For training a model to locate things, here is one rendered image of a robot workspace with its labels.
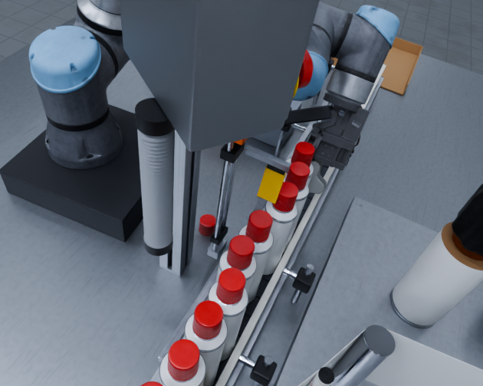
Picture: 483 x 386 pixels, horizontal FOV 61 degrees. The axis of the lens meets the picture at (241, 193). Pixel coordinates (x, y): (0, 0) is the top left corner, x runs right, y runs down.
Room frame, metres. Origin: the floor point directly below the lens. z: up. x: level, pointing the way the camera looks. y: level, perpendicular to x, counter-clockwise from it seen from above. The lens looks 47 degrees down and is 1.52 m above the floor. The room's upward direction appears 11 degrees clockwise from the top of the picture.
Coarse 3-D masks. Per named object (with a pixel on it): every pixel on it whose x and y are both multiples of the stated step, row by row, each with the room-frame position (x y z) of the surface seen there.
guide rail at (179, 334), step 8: (328, 104) 0.87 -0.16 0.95; (312, 128) 0.75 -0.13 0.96; (304, 136) 0.71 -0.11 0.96; (296, 144) 0.68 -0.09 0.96; (264, 200) 0.51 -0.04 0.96; (256, 208) 0.48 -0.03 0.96; (216, 272) 0.34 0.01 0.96; (208, 280) 0.32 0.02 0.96; (208, 288) 0.31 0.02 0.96; (200, 296) 0.29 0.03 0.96; (192, 304) 0.28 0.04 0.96; (192, 312) 0.27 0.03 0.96; (184, 320) 0.25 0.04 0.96; (184, 328) 0.24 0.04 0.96; (176, 336) 0.23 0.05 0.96; (168, 344) 0.22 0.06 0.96; (160, 360) 0.20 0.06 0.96
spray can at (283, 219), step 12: (288, 192) 0.42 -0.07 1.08; (276, 204) 0.41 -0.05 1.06; (288, 204) 0.41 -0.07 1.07; (276, 216) 0.41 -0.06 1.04; (288, 216) 0.41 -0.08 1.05; (276, 228) 0.40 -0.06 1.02; (288, 228) 0.41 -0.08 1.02; (276, 240) 0.40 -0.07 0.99; (276, 252) 0.40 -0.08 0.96; (276, 264) 0.41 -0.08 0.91
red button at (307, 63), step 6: (306, 54) 0.34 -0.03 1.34; (306, 60) 0.33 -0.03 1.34; (306, 66) 0.33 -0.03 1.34; (312, 66) 0.33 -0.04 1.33; (300, 72) 0.33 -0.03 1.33; (306, 72) 0.33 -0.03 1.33; (312, 72) 0.33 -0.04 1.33; (300, 78) 0.33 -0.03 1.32; (306, 78) 0.33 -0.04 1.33; (300, 84) 0.33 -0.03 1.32; (306, 84) 0.33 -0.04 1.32
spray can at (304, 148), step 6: (300, 144) 0.53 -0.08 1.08; (306, 144) 0.54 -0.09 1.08; (294, 150) 0.52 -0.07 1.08; (300, 150) 0.52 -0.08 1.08; (306, 150) 0.52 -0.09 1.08; (312, 150) 0.52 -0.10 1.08; (294, 156) 0.52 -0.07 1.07; (300, 156) 0.51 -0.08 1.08; (306, 156) 0.51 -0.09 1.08; (312, 156) 0.52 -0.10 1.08; (306, 162) 0.51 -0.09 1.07; (312, 168) 0.53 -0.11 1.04; (312, 174) 0.52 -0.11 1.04
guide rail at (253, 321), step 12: (312, 204) 0.56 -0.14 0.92; (300, 228) 0.50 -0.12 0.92; (288, 252) 0.44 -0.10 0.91; (276, 276) 0.38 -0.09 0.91; (264, 300) 0.33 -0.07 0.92; (252, 324) 0.29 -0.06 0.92; (240, 348) 0.25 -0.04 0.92; (228, 360) 0.23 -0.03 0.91; (228, 372) 0.21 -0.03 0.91; (216, 384) 0.19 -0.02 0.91
